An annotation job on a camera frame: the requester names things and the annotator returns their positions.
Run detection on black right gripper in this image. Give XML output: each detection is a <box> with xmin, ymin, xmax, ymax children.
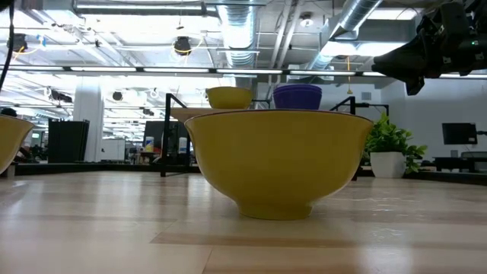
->
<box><xmin>372</xmin><ymin>22</ymin><xmax>473</xmax><ymax>96</ymax></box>

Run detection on blue plastic bowl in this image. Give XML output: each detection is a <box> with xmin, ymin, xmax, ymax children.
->
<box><xmin>272</xmin><ymin>90</ymin><xmax>323</xmax><ymax>111</ymax></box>
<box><xmin>273</xmin><ymin>87</ymin><xmax>323</xmax><ymax>93</ymax></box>

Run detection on yellow bowl with leaf pattern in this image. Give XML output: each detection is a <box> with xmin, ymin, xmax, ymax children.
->
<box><xmin>0</xmin><ymin>113</ymin><xmax>35</xmax><ymax>175</ymax></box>
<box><xmin>183</xmin><ymin>109</ymin><xmax>374</xmax><ymax>221</ymax></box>
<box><xmin>205</xmin><ymin>86</ymin><xmax>255</xmax><ymax>110</ymax></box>

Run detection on black computer monitor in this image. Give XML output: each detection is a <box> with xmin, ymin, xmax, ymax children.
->
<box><xmin>441</xmin><ymin>122</ymin><xmax>479</xmax><ymax>146</ymax></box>

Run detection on green plant in white pot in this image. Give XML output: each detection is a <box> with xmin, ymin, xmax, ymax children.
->
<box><xmin>363</xmin><ymin>112</ymin><xmax>429</xmax><ymax>180</ymax></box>

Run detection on dark office desk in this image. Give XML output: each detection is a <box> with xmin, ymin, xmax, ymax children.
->
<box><xmin>432</xmin><ymin>151</ymin><xmax>487</xmax><ymax>173</ymax></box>

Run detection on long overhead light bar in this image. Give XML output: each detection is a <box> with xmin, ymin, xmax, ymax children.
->
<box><xmin>0</xmin><ymin>65</ymin><xmax>487</xmax><ymax>79</ymax></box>

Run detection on black cabinet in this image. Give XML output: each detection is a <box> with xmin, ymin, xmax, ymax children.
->
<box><xmin>47</xmin><ymin>119</ymin><xmax>91</xmax><ymax>164</ymax></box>

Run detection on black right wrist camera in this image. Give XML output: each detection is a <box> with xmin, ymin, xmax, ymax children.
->
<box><xmin>429</xmin><ymin>2</ymin><xmax>471</xmax><ymax>41</ymax></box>

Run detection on silver ribbed ventilation duct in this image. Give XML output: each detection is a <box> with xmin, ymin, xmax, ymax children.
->
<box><xmin>218</xmin><ymin>0</ymin><xmax>260</xmax><ymax>89</ymax></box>
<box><xmin>304</xmin><ymin>0</ymin><xmax>384</xmax><ymax>72</ymax></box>

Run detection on black ceiling cable reel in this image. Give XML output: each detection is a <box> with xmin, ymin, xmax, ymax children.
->
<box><xmin>173</xmin><ymin>35</ymin><xmax>193</xmax><ymax>57</ymax></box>
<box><xmin>5</xmin><ymin>32</ymin><xmax>30</xmax><ymax>53</ymax></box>

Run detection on black hanging arm cable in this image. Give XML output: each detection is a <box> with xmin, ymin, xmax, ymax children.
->
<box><xmin>0</xmin><ymin>0</ymin><xmax>15</xmax><ymax>91</ymax></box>

